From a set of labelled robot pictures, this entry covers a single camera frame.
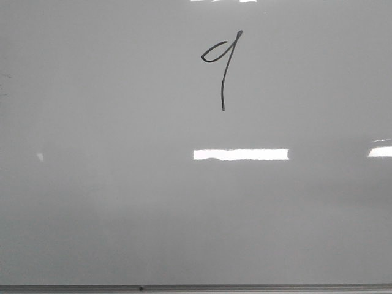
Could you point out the white whiteboard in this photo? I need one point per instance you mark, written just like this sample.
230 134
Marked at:
195 142

